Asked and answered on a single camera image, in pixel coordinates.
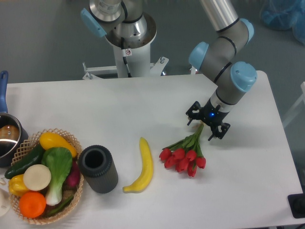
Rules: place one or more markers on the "yellow toy bell pepper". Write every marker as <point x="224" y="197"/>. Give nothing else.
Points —
<point x="17" y="186"/>

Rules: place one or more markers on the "green toy bean pod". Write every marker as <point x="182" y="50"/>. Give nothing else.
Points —
<point x="60" y="207"/>

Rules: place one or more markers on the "blue handled saucepan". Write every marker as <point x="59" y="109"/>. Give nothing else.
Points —
<point x="12" y="134"/>

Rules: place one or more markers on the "red tulip bouquet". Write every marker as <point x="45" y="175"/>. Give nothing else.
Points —
<point x="185" y="155"/>

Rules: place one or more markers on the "blue plastic bag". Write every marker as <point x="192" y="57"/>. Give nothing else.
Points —
<point x="285" y="15"/>

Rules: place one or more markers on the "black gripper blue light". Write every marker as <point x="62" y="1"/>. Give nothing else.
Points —
<point x="210" y="115"/>

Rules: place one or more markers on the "yellow toy banana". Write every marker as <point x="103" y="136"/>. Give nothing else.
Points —
<point x="145" y="177"/>

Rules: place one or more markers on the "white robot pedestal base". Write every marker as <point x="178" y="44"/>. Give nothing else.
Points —
<point x="132" y="51"/>

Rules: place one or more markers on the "orange toy fruit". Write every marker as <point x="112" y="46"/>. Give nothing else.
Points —
<point x="32" y="204"/>

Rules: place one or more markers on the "yellow toy squash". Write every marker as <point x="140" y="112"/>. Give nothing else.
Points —
<point x="49" y="140"/>

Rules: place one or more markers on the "black device at table edge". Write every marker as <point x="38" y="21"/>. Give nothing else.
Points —
<point x="297" y="205"/>

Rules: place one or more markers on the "green toy cucumber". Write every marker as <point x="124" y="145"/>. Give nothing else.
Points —
<point x="32" y="158"/>

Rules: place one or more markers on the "green toy bok choy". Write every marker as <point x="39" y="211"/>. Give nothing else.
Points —
<point x="59" y="161"/>

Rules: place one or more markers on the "purple toy sweet potato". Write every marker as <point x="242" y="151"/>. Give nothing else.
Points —
<point x="73" y="178"/>

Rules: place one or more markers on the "dark grey ribbed vase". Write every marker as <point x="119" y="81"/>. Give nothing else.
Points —
<point x="98" y="168"/>

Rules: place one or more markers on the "woven wicker basket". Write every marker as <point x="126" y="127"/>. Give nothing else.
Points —
<point x="71" y="193"/>

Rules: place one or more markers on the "white round toy slice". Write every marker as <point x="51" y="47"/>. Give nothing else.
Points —
<point x="37" y="177"/>

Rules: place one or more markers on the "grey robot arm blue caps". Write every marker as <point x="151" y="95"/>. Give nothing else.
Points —
<point x="233" y="80"/>

